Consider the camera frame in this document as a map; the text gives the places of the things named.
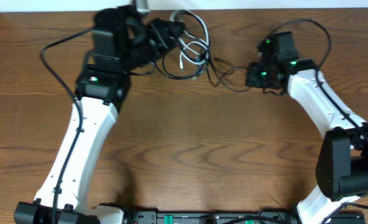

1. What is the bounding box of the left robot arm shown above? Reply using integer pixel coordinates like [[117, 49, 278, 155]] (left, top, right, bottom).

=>
[[14, 4, 185, 223]]

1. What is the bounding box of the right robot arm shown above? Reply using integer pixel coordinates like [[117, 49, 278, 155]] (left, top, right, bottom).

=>
[[245, 32, 368, 223]]

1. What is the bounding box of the black USB cable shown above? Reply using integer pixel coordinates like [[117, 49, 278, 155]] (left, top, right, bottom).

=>
[[127, 46, 252, 93]]

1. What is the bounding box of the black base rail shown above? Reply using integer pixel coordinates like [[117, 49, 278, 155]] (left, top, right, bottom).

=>
[[124, 210, 366, 224]]

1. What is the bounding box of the white USB cable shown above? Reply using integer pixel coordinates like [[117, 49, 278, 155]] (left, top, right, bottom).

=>
[[170, 9, 210, 72]]

